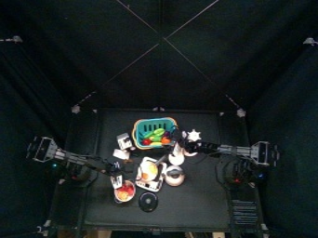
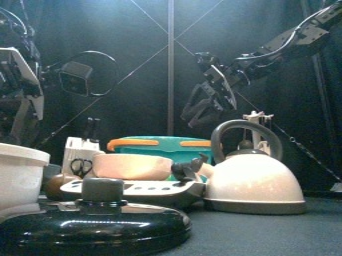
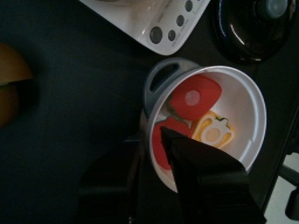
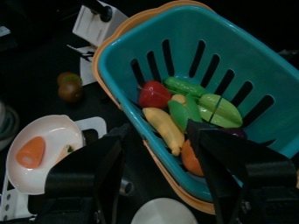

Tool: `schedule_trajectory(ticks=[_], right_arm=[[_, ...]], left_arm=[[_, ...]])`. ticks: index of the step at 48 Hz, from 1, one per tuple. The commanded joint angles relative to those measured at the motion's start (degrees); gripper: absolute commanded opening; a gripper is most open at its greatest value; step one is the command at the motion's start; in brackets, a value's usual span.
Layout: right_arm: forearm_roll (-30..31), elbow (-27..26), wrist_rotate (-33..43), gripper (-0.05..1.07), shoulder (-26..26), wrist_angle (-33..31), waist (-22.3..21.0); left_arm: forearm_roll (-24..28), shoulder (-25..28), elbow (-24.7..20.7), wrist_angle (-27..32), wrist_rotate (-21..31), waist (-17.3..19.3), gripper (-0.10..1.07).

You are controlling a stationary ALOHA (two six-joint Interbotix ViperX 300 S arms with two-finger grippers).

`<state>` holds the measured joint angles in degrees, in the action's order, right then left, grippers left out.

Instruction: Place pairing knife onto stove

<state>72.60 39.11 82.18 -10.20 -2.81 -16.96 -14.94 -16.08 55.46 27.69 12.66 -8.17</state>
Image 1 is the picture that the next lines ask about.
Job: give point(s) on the white box with black marks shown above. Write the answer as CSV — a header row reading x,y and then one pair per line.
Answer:
x,y
124,141

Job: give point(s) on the green toy cucumber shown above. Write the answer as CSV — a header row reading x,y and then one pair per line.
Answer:
x,y
155,133

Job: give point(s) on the brown and white bowl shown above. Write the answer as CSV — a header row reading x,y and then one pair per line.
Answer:
x,y
173,176

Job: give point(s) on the white pink round plate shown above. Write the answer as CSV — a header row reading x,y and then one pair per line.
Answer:
x,y
191,154

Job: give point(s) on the white star-shaped toy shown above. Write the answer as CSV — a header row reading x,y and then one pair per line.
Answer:
x,y
194,135

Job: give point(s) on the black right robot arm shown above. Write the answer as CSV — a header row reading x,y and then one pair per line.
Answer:
x,y
248,152

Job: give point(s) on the white printed label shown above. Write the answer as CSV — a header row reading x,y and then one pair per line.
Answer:
x,y
243,212

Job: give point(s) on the orange toy fruit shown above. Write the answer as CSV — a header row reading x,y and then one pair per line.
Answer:
x,y
165,140

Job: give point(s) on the brown toy kiwi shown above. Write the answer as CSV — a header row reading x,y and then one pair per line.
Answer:
x,y
127,161

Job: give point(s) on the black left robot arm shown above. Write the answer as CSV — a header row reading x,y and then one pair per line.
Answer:
x,y
61,153

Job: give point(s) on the grey slim toy knife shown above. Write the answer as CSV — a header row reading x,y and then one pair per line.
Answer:
x,y
161,159

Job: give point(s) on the black round disc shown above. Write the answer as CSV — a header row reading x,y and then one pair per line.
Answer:
x,y
148,201

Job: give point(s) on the purple toy eggplant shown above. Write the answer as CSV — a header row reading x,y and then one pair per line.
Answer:
x,y
167,134

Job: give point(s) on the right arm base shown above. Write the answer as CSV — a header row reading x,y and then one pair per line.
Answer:
x,y
239,173

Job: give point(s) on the yellow toy vegetable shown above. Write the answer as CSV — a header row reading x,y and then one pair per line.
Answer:
x,y
155,143

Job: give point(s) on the white round ladle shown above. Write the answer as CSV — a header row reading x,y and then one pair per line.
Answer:
x,y
176,158

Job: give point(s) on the red toy tomato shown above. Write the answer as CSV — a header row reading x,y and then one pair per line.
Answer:
x,y
145,142

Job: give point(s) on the bowl with red fruit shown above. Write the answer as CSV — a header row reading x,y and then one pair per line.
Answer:
x,y
124,192

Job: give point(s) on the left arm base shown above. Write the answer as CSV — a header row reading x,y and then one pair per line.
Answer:
x,y
76,172

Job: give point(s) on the silver frame clamp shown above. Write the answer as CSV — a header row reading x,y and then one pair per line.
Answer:
x,y
308,41
75,109
240,112
14,39

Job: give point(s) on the toy pan with fried egg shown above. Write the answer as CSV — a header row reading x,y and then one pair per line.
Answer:
x,y
148,171

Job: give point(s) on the white toy stove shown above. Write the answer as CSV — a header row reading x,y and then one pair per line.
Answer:
x,y
144,185

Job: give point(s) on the teal basket with orange rim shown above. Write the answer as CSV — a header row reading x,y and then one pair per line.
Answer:
x,y
137,136

